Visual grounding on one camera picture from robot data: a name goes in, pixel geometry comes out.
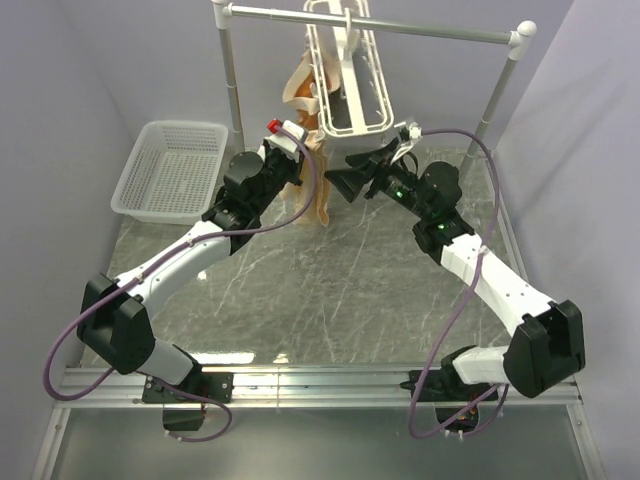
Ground beige underwear shorts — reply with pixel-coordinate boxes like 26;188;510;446
280;130;331;227

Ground white perforated plastic basket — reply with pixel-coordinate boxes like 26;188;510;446
110;120;228;225

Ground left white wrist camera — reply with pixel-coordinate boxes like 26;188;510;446
265;119;309;160

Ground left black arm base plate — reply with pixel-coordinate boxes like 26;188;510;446
142;372;234;404

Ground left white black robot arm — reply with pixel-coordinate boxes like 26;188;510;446
76;143;311;402

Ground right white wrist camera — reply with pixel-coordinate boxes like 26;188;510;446
391;119;422;163

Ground white metal clothes rack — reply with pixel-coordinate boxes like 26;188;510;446
212;1;537;148

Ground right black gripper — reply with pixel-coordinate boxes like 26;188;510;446
326;138;433;221

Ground white clip drying hanger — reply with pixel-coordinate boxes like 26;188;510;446
303;1;395;139

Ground aluminium mounting rail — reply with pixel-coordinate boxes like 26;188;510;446
54;363;583;409

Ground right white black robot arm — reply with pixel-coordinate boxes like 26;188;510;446
325;146;586;400

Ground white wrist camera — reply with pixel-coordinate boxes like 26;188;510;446
391;119;422;163
265;119;309;160

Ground orange underwear on hanger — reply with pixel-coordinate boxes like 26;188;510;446
295;75;319;131

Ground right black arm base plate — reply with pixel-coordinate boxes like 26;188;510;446
418;369;491;402

